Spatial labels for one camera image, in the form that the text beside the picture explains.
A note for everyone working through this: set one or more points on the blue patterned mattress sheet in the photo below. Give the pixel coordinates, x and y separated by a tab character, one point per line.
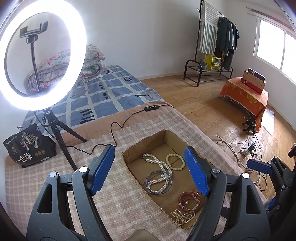
115	90

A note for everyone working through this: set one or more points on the black clothes rack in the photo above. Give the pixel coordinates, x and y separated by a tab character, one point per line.
193	70

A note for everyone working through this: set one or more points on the black clamp on floor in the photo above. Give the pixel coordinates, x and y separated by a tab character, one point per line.
250	125

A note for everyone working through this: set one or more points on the black phone holder clamp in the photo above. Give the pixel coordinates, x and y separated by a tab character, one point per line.
32	35

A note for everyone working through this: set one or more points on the black tripod stand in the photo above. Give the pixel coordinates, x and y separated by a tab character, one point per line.
54	123

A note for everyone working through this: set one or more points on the black inline cable remote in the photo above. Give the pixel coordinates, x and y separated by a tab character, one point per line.
151	107

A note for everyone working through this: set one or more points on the yellow crate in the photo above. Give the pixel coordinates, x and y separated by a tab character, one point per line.
213	62

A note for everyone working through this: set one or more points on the window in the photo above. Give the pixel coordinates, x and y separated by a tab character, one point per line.
275	46

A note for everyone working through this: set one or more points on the dark hanging clothes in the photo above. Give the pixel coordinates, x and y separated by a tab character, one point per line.
226	42

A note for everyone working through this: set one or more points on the folded floral quilt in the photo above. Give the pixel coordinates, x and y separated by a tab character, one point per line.
51	71

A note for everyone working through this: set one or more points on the pink plaid blanket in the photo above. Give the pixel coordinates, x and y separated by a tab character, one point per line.
122	204

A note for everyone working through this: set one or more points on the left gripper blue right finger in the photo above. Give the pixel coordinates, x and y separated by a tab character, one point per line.
233	209

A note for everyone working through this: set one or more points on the black printed snack bag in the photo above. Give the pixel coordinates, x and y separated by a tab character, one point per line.
30	147

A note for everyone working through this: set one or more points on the white ring light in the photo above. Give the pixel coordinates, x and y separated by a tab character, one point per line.
78	39

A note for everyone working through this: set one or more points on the open cardboard box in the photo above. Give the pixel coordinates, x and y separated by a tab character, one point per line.
158	164

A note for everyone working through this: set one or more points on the white power strip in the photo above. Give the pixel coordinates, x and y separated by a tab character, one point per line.
246	151

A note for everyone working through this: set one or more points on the stacked gift boxes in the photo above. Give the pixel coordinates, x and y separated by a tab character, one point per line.
254	80

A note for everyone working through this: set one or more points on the striped white green towel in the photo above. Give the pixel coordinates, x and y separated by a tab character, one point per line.
208	29

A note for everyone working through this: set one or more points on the orange floral cloth table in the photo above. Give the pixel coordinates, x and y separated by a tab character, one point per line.
248	98

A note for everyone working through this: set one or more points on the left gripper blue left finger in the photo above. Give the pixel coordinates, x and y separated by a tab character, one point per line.
51	217

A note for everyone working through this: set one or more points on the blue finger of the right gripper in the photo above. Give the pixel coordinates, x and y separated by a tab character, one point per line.
259	166

